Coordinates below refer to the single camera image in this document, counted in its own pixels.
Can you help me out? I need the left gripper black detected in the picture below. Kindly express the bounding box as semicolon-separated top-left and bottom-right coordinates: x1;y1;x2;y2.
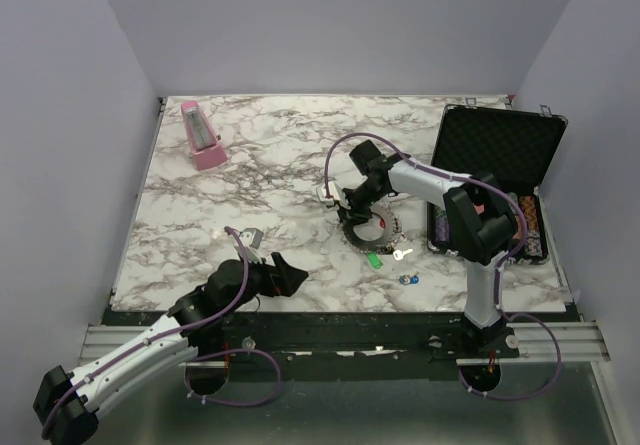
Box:
222;251;308;317

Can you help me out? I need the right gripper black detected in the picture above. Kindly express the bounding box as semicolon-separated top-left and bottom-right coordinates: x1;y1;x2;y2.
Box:
336;181;387;231

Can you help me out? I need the metal disc with key rings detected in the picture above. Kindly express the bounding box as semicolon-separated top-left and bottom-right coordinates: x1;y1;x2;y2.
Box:
340;204;402;255

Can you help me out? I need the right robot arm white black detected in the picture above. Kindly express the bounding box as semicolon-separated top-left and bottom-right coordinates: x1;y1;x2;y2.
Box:
317;133;527;357

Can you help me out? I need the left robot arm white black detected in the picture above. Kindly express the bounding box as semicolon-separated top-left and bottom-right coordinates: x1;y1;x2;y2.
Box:
33;252;309;444

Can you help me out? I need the green key tag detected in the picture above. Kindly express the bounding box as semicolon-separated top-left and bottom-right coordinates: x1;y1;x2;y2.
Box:
367;252;383;270

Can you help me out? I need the purple poker chip stack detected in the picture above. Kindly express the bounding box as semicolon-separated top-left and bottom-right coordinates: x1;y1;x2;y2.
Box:
433;206;450;245

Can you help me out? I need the pink metronome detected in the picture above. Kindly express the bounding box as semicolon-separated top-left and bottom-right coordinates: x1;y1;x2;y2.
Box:
181;101;228;171

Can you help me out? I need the black foam-lined case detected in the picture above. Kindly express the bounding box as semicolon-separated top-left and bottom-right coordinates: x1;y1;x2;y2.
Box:
431;105;568;265

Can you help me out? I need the orange poker chip stack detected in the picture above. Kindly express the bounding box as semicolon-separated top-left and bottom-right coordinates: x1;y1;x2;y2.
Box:
518;195;544;259

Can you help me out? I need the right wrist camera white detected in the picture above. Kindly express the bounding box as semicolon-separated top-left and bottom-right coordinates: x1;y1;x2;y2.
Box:
316;181;350;209

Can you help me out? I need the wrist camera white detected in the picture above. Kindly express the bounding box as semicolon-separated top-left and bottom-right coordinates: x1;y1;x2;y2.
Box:
316;181;350;209
240;228;263;263

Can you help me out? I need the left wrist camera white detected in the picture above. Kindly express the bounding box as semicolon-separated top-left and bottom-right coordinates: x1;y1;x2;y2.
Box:
240;228;263;263

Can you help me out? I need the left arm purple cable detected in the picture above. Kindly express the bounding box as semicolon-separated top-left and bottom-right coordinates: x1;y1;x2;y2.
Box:
39;225;282;441

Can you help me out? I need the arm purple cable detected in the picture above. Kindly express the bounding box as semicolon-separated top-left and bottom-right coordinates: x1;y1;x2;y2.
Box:
39;225;282;441
323;132;562;402

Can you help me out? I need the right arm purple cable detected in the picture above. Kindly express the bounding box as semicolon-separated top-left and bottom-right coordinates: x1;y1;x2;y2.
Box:
323;132;562;402

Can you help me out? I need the black mounting base plate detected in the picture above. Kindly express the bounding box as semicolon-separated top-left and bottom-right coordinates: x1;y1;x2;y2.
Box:
176;312;519;383

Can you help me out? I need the aluminium rail frame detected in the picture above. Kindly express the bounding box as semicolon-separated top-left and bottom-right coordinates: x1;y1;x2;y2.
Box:
54;314;619;445

